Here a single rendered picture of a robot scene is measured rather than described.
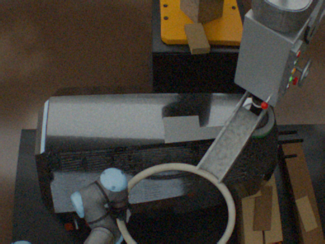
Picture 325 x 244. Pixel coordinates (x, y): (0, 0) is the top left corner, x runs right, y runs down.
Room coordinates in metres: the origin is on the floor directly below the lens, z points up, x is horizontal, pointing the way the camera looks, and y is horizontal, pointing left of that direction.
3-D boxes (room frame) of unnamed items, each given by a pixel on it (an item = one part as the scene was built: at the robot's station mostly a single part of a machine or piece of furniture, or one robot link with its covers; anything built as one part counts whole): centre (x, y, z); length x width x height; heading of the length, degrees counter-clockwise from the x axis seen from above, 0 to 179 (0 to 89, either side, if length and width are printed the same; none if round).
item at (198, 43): (1.67, -0.19, 0.81); 0.20 x 0.10 x 0.05; 9
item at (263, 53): (1.21, -0.49, 1.30); 0.36 x 0.22 x 0.45; 144
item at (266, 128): (1.15, -0.44, 0.83); 0.21 x 0.21 x 0.01
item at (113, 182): (0.64, 0.17, 1.17); 0.10 x 0.09 x 0.12; 126
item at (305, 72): (1.17, -0.61, 1.18); 0.15 x 0.10 x 0.15; 144
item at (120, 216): (0.62, 0.17, 1.00); 0.09 x 0.08 x 0.12; 173
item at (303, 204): (0.85, -0.94, 0.11); 0.25 x 0.10 x 0.01; 15
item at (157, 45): (1.93, -0.23, 0.37); 0.66 x 0.66 x 0.74; 1
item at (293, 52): (1.02, -0.49, 1.35); 0.08 x 0.03 x 0.28; 144
